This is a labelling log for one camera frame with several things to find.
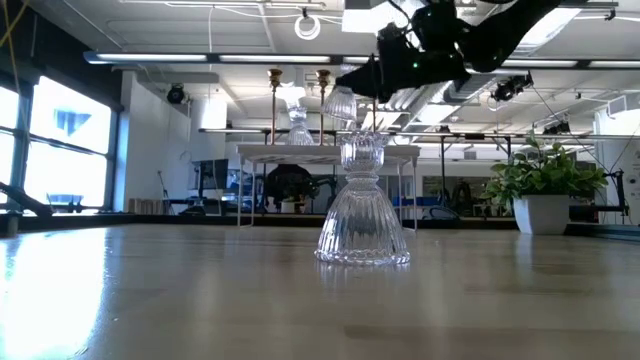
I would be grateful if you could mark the clear ribbed glass candle holder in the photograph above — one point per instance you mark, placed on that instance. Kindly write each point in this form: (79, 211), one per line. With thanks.
(300, 132)
(362, 220)
(340, 105)

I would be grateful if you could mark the tall gold candlestick holder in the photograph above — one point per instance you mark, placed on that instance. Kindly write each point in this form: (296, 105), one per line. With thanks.
(274, 77)
(323, 77)

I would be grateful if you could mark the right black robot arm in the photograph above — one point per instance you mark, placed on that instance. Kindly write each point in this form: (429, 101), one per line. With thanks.
(500, 35)

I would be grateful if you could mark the white lattice shelf rack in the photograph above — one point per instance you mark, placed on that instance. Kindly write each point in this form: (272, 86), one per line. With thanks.
(300, 152)

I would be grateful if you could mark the black computer monitor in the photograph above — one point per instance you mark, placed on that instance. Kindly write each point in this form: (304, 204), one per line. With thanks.
(210, 174)

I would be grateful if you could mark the green potted plant white pot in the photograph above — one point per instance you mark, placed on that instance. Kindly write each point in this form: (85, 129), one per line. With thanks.
(542, 215)

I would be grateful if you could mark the black overhead mounted camera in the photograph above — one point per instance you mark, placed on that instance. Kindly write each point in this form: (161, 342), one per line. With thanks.
(510, 87)

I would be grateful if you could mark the black round wall speaker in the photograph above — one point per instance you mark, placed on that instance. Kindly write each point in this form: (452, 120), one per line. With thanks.
(176, 94)

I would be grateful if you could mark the black aluminium table frame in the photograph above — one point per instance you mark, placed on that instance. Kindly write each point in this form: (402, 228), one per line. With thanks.
(150, 220)

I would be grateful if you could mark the large glass window wall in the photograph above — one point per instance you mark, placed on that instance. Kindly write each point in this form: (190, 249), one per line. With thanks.
(65, 125)

